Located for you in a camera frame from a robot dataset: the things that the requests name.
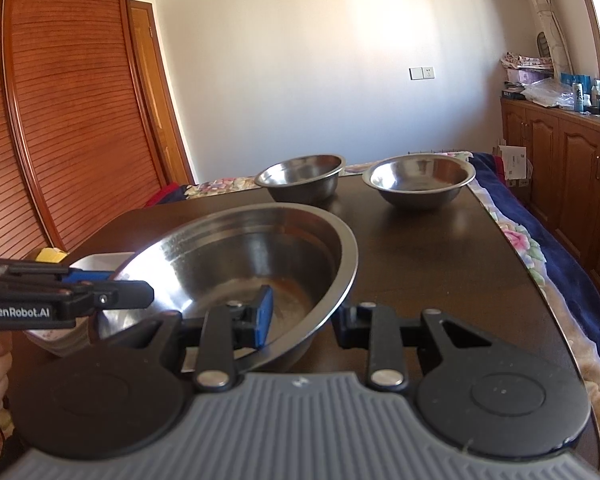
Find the large floral tray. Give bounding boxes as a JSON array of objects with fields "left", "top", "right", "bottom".
[{"left": 26, "top": 250, "right": 136, "bottom": 359}]

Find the large steel bowl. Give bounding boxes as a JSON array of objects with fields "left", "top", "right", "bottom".
[{"left": 96, "top": 204, "right": 358, "bottom": 370}]

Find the small steel bowl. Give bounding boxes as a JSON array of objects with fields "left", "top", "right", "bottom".
[{"left": 254, "top": 154, "right": 346, "bottom": 205}]

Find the yellow plush toy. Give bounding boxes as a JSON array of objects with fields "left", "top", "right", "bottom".
[{"left": 35, "top": 247, "right": 67, "bottom": 263}]

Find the red cloth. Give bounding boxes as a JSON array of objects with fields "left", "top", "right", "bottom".
[{"left": 145, "top": 182, "right": 181, "bottom": 207}]

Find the wooden louvered wardrobe door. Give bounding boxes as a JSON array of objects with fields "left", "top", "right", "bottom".
[{"left": 0, "top": 0, "right": 193, "bottom": 258}]

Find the medium steel bowl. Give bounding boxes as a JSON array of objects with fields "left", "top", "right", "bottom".
[{"left": 362, "top": 154, "right": 476, "bottom": 210}]

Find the dark blue blanket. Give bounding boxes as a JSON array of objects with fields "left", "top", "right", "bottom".
[{"left": 469, "top": 153, "right": 600, "bottom": 356}]

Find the floral bedspread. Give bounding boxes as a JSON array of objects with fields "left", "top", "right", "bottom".
[{"left": 179, "top": 152, "right": 600, "bottom": 466}]

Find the wooden cabinet row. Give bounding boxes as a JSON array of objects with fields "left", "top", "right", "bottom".
[{"left": 501, "top": 99, "right": 600, "bottom": 292}]

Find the stack of boxes on cabinet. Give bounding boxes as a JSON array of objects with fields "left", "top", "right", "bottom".
[{"left": 500, "top": 32, "right": 554, "bottom": 100}]

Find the clutter of bottles on counter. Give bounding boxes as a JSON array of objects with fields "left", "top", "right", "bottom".
[{"left": 559, "top": 73, "right": 600, "bottom": 116}]

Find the patterned curtain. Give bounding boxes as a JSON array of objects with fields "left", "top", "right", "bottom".
[{"left": 531, "top": 0, "right": 573, "bottom": 79}]

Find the white wall switch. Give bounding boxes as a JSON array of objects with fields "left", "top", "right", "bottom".
[{"left": 410, "top": 67, "right": 434, "bottom": 80}]

